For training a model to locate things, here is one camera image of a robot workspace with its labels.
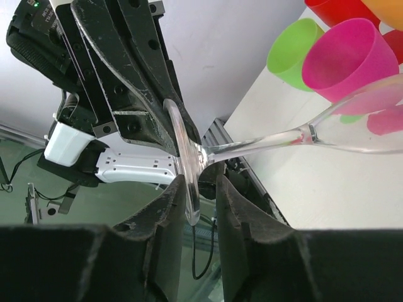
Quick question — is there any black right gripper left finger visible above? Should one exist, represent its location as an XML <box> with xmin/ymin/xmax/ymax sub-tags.
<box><xmin>113</xmin><ymin>175</ymin><xmax>187</xmax><ymax>301</ymax></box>

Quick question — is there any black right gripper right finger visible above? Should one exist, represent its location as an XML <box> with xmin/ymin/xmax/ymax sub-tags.
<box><xmin>217</xmin><ymin>176</ymin><xmax>315</xmax><ymax>301</ymax></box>

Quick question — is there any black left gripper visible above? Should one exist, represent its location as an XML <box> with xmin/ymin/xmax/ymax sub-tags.
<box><xmin>56</xmin><ymin>1</ymin><xmax>201</xmax><ymax>155</ymax></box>

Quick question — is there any green wine glass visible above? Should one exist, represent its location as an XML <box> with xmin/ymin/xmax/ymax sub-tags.
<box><xmin>266</xmin><ymin>18</ymin><xmax>366</xmax><ymax>125</ymax></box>

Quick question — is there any clear wine glass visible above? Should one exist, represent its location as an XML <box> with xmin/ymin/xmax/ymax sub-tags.
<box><xmin>163</xmin><ymin>75</ymin><xmax>402</xmax><ymax>225</ymax></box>

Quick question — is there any red wine glass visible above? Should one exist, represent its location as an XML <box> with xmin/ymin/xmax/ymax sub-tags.
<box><xmin>304</xmin><ymin>0</ymin><xmax>402</xmax><ymax>65</ymax></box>

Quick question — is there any magenta wine glass front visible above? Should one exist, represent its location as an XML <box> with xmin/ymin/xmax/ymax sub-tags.
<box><xmin>302</xmin><ymin>18</ymin><xmax>402</xmax><ymax>135</ymax></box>

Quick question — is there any yellow wine glass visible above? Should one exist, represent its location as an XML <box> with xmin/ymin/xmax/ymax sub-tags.
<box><xmin>362</xmin><ymin>0</ymin><xmax>403</xmax><ymax>31</ymax></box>

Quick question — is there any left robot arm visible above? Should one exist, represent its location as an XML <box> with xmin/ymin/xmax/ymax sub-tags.
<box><xmin>6</xmin><ymin>1</ymin><xmax>200</xmax><ymax>187</ymax></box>

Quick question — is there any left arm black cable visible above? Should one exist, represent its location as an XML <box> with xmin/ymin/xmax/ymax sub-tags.
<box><xmin>190</xmin><ymin>215</ymin><xmax>220</xmax><ymax>280</ymax></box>

